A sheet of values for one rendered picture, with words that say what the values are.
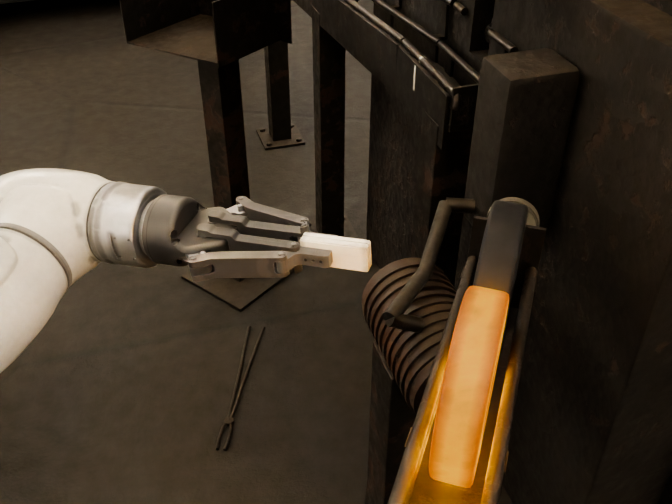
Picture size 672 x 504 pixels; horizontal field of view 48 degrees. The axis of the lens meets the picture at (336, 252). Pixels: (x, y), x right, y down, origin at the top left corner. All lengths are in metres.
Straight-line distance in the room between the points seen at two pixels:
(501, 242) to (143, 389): 1.08
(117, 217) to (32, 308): 0.12
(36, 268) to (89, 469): 0.77
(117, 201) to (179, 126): 1.73
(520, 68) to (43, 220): 0.56
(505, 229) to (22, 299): 0.46
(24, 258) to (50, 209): 0.07
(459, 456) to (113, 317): 1.33
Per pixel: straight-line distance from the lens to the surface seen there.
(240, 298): 1.78
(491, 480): 0.57
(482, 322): 0.55
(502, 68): 0.93
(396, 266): 1.01
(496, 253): 0.66
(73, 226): 0.83
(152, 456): 1.50
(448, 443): 0.55
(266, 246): 0.75
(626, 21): 0.90
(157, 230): 0.79
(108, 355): 1.71
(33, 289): 0.79
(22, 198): 0.86
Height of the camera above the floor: 1.16
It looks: 37 degrees down
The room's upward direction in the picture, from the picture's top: straight up
